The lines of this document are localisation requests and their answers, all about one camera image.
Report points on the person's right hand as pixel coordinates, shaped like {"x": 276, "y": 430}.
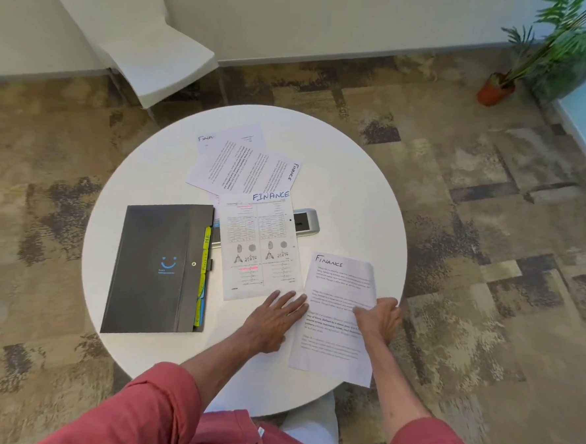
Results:
{"x": 380, "y": 321}

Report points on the person's left hand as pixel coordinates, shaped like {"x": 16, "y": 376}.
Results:
{"x": 266, "y": 326}

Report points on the person's left little finger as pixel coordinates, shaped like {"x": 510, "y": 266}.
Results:
{"x": 272, "y": 301}

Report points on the person's left middle finger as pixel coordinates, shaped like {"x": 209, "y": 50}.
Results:
{"x": 295, "y": 306}

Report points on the person's left thumb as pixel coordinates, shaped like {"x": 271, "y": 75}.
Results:
{"x": 281, "y": 341}

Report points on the person's right thumb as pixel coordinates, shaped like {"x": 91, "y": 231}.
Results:
{"x": 365, "y": 311}

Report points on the person's left forearm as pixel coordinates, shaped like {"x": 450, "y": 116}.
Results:
{"x": 220, "y": 361}

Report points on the person's right forearm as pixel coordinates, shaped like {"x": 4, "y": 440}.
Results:
{"x": 392, "y": 384}

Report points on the paper sheet with diagrams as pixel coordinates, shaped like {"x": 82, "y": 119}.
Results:
{"x": 259, "y": 247}

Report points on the grey portable document scanner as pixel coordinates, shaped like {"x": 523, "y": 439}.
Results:
{"x": 307, "y": 222}

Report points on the person's white trousers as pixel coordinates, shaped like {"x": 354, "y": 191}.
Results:
{"x": 312, "y": 433}

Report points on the black expanding file folder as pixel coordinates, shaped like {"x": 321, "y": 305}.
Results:
{"x": 159, "y": 270}

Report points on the white text paper sheet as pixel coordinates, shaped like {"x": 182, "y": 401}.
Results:
{"x": 266, "y": 175}
{"x": 222, "y": 158}

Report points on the person's red shirt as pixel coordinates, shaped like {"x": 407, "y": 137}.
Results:
{"x": 152, "y": 419}

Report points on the terracotta plant pot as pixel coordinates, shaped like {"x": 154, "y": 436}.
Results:
{"x": 494, "y": 91}

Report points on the white chair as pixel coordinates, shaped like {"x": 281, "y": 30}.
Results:
{"x": 150, "y": 52}

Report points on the green potted plant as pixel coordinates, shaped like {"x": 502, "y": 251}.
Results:
{"x": 556, "y": 42}

